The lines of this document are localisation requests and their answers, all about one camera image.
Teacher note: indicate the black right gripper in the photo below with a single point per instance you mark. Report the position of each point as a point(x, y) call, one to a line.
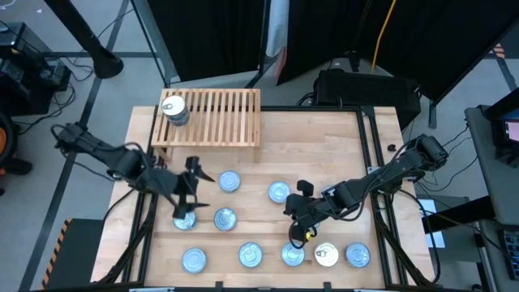
point(302, 211)

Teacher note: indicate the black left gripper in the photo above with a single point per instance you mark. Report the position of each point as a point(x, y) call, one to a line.
point(178, 188)

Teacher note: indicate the green label tuna can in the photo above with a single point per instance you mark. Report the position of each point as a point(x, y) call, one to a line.
point(225, 219)
point(230, 181)
point(187, 223)
point(279, 191)

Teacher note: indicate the red label fish can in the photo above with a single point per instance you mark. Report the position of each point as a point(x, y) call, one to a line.
point(294, 256)
point(357, 254)

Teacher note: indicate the blue label gold-rim can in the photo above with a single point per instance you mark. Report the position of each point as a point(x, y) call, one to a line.
point(326, 254)
point(174, 106)

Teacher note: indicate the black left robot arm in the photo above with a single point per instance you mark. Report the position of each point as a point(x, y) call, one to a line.
point(121, 162)

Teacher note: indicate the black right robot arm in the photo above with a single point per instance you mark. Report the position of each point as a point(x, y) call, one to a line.
point(385, 174)

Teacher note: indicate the wooden slatted shelf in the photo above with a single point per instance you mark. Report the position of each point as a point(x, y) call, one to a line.
point(219, 117)

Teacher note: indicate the small black knob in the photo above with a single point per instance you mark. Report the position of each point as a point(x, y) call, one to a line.
point(391, 147)

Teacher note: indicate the hazard striped black platform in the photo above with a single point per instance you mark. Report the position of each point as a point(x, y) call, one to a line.
point(77, 255)

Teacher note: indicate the black equipment case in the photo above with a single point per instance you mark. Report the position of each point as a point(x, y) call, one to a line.
point(365, 91)

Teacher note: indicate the black pole with round base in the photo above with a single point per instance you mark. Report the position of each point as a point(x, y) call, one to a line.
point(107, 63)

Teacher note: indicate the black backdrop curtain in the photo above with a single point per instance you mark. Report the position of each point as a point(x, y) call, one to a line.
point(446, 40)
point(316, 36)
point(211, 36)

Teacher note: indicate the black desk support beam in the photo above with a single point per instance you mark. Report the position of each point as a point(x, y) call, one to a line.
point(458, 215)

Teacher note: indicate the black power supply box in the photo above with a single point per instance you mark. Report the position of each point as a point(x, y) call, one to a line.
point(57, 77)

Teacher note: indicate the white curtain strip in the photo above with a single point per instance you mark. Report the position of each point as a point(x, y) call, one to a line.
point(277, 24)

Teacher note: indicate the grey desk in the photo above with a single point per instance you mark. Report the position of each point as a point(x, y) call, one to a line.
point(486, 182)

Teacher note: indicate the orange and black machine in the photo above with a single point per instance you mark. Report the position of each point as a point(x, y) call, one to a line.
point(5, 142)

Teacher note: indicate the black electronics rack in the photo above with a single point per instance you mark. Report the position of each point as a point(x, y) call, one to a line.
point(20, 81)

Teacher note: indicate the black keyboard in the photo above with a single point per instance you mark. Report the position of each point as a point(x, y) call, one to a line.
point(511, 255)

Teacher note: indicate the black monitor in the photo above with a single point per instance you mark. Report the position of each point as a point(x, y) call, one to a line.
point(500, 117)

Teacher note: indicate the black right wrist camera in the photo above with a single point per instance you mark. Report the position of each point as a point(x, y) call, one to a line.
point(305, 187)

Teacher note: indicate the silver corner bracket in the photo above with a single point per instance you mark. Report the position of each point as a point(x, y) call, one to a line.
point(373, 170)

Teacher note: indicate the black table frame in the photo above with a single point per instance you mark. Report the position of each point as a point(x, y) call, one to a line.
point(308, 108)

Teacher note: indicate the grey backdrop frame beam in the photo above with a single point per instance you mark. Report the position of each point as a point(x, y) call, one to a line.
point(157, 44)

